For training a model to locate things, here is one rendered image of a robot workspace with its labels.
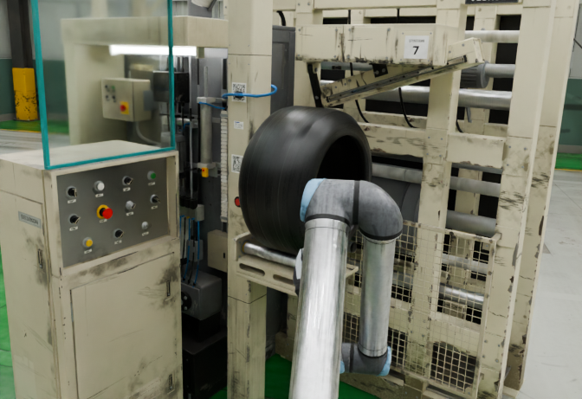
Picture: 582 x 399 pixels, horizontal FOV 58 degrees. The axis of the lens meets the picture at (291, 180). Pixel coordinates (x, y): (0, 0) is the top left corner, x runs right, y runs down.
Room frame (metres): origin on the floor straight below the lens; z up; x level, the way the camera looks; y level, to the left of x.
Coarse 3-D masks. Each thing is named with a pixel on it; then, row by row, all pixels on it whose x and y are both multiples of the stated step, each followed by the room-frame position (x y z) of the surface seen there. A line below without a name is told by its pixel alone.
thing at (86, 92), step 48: (48, 0) 1.73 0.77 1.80; (96, 0) 1.87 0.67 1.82; (144, 0) 2.03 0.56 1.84; (48, 48) 1.72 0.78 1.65; (96, 48) 1.86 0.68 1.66; (144, 48) 2.02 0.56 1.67; (48, 96) 1.71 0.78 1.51; (96, 96) 1.85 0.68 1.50; (144, 96) 2.02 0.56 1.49; (48, 144) 1.70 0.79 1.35; (96, 144) 1.84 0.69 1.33; (144, 144) 2.01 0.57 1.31
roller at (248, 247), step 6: (246, 246) 1.99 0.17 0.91; (252, 246) 1.98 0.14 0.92; (258, 246) 1.97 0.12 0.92; (246, 252) 1.99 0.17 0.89; (252, 252) 1.97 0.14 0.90; (258, 252) 1.95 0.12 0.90; (264, 252) 1.94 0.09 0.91; (270, 252) 1.93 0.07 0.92; (276, 252) 1.92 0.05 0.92; (282, 252) 1.91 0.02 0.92; (264, 258) 1.94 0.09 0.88; (270, 258) 1.92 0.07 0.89; (276, 258) 1.90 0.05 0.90; (282, 258) 1.88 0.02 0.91; (288, 258) 1.87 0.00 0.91; (294, 258) 1.86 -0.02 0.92; (288, 264) 1.87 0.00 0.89; (294, 264) 1.85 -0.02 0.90
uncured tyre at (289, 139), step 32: (288, 128) 1.86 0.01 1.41; (320, 128) 1.84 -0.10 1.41; (352, 128) 1.98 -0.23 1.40; (256, 160) 1.83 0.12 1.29; (288, 160) 1.76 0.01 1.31; (320, 160) 1.80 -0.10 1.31; (352, 160) 2.21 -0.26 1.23; (256, 192) 1.79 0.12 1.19; (288, 192) 1.73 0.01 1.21; (256, 224) 1.83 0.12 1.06; (288, 224) 1.74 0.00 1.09; (352, 224) 2.02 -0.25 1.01
